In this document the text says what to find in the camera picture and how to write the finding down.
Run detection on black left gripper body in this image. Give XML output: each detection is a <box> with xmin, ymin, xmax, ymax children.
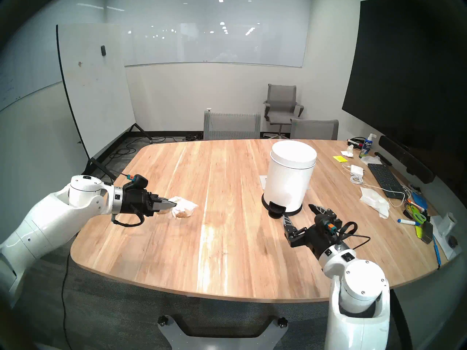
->
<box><xmin>120</xmin><ymin>187</ymin><xmax>156</xmax><ymax>218</ymax></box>

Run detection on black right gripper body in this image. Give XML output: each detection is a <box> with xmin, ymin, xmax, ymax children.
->
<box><xmin>288</xmin><ymin>225</ymin><xmax>351</xmax><ymax>259</ymax></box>

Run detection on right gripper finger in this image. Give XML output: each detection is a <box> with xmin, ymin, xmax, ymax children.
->
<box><xmin>282</xmin><ymin>214</ymin><xmax>307</xmax><ymax>245</ymax></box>
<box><xmin>308</xmin><ymin>203</ymin><xmax>333</xmax><ymax>217</ymax></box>

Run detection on white wiping tissue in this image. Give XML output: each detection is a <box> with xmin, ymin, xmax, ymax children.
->
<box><xmin>170</xmin><ymin>196</ymin><xmax>199</xmax><ymax>219</ymax></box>

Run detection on large crumpled white tissue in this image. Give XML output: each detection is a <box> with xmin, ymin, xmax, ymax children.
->
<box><xmin>360</xmin><ymin>186</ymin><xmax>391</xmax><ymax>219</ymax></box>

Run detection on white pedal trash can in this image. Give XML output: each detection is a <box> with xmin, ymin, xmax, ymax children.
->
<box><xmin>261</xmin><ymin>140</ymin><xmax>317</xmax><ymax>219</ymax></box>

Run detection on black keyboard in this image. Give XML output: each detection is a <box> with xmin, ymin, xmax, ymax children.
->
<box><xmin>367</xmin><ymin>163</ymin><xmax>406</xmax><ymax>199</ymax></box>

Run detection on whiteboard cleaner spray bottle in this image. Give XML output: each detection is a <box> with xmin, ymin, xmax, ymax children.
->
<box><xmin>359</xmin><ymin>133</ymin><xmax>377</xmax><ymax>159</ymax></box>

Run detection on grey fabric-back chair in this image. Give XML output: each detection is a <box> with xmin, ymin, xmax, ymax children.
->
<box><xmin>290</xmin><ymin>119</ymin><xmax>339</xmax><ymax>140</ymax></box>

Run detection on blue flat pad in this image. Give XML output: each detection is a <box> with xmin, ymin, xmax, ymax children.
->
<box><xmin>409</xmin><ymin>192</ymin><xmax>428</xmax><ymax>210</ymax></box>

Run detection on black video soundbar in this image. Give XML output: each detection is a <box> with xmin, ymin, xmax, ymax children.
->
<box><xmin>378</xmin><ymin>135</ymin><xmax>435</xmax><ymax>184</ymax></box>

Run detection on grey mesh-back chair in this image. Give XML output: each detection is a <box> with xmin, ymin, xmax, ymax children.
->
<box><xmin>203</xmin><ymin>111</ymin><xmax>261</xmax><ymax>140</ymax></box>

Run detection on black and yellow block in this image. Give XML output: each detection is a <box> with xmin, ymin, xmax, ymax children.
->
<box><xmin>416</xmin><ymin>222</ymin><xmax>434</xmax><ymax>244</ymax></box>

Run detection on grey swivel office chair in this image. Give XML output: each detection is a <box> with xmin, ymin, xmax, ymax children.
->
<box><xmin>263</xmin><ymin>84</ymin><xmax>304</xmax><ymax>139</ymax></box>

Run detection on blue pen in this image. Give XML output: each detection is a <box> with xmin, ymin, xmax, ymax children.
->
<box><xmin>432</xmin><ymin>236</ymin><xmax>442</xmax><ymax>269</ymax></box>

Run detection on rolling whiteboard on stand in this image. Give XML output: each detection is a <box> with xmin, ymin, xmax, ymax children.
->
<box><xmin>56</xmin><ymin>24</ymin><xmax>153</xmax><ymax>182</ymax></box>

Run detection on white paper sheet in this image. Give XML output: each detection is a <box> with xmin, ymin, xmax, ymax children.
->
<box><xmin>429</xmin><ymin>214</ymin><xmax>462</xmax><ymax>260</ymax></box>

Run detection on white mug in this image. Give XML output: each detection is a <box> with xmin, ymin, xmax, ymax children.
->
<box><xmin>440</xmin><ymin>211</ymin><xmax>456</xmax><ymax>237</ymax></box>

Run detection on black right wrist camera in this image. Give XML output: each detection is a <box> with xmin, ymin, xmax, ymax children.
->
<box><xmin>314</xmin><ymin>213</ymin><xmax>343</xmax><ymax>237</ymax></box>

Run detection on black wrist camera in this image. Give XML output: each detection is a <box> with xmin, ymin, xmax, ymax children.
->
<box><xmin>126</xmin><ymin>174</ymin><xmax>148</xmax><ymax>190</ymax></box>
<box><xmin>314</xmin><ymin>213</ymin><xmax>343</xmax><ymax>237</ymax></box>

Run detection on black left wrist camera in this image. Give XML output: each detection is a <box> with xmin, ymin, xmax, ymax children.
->
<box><xmin>126</xmin><ymin>174</ymin><xmax>148</xmax><ymax>190</ymax></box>

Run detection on black left gripper loop cable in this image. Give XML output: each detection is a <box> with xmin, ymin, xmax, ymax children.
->
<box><xmin>112</xmin><ymin>210</ymin><xmax>145</xmax><ymax>228</ymax></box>

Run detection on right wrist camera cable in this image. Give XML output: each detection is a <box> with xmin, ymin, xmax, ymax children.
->
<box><xmin>337</xmin><ymin>222</ymin><xmax>371</xmax><ymax>250</ymax></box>

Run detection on white charger cable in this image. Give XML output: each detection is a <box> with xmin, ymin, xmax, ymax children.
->
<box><xmin>343</xmin><ymin>164</ymin><xmax>413</xmax><ymax>207</ymax></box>

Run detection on long black power cable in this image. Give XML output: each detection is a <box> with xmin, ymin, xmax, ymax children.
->
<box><xmin>60</xmin><ymin>138</ymin><xmax>154</xmax><ymax>350</ymax></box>

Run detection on green handled scissors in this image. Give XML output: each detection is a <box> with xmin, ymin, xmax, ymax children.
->
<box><xmin>406</xmin><ymin>203</ymin><xmax>427</xmax><ymax>224</ymax></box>

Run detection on large black wall screen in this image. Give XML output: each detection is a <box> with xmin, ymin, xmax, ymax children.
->
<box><xmin>342</xmin><ymin>0</ymin><xmax>467</xmax><ymax>193</ymax></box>

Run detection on wall whiteboard with handwriting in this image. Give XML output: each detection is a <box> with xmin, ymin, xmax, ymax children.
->
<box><xmin>0</xmin><ymin>28</ymin><xmax>64</xmax><ymax>113</ymax></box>

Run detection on glass wall board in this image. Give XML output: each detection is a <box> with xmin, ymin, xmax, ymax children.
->
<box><xmin>106</xmin><ymin>0</ymin><xmax>312</xmax><ymax>68</ymax></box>

